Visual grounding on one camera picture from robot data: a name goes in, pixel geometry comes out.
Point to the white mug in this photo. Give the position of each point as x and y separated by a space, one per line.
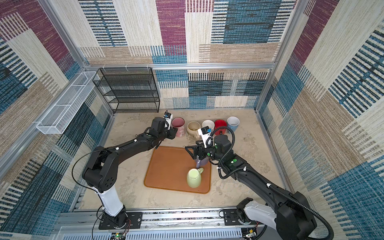
208 123

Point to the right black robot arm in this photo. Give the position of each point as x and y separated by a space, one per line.
289 214

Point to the purple mug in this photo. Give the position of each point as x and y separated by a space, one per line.
201 163

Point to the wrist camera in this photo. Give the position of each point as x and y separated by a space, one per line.
205 134
168 119

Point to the light green mug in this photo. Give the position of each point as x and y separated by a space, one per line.
194 177

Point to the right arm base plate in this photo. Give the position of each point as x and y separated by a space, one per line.
231 218

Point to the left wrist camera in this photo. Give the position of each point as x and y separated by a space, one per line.
168 119

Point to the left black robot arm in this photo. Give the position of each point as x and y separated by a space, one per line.
101 170

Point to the blue polka dot mug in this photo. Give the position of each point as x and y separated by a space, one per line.
233 123

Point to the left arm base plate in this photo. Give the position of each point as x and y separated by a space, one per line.
130 220

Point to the brown rectangular tray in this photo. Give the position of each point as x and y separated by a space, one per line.
168 170

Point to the beige speckled mug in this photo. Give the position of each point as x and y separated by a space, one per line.
192 129

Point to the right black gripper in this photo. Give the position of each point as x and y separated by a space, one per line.
200 147

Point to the black wire shelf rack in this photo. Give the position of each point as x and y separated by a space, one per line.
128 90

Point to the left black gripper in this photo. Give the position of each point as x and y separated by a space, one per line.
172 133

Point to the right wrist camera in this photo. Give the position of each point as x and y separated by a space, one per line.
205 134

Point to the pink patterned mug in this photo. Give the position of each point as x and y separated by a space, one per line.
179 124

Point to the white wire mesh basket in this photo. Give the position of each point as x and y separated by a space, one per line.
57 119

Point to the red mug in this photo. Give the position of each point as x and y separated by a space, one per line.
220 123

